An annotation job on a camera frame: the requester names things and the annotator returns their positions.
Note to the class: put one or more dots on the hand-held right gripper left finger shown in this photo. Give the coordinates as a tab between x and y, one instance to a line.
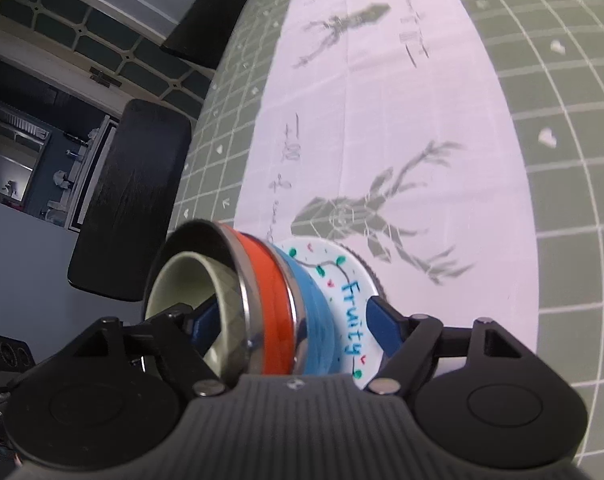
204	325

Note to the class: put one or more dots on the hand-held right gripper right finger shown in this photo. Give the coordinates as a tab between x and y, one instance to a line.
384	325

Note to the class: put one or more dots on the green ceramic bowl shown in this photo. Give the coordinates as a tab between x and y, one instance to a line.
227	310

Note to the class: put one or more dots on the blue steel-lined bowl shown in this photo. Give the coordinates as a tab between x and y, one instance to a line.
317	320

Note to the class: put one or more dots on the white painted fruit plate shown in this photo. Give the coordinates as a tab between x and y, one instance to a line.
342	270

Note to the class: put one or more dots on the orange steel-lined bowl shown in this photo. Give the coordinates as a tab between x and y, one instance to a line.
272	300

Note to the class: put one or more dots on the black chair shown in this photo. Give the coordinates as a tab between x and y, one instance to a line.
132	200
207	20

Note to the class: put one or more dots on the glass panel door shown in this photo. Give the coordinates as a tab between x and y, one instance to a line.
82	25

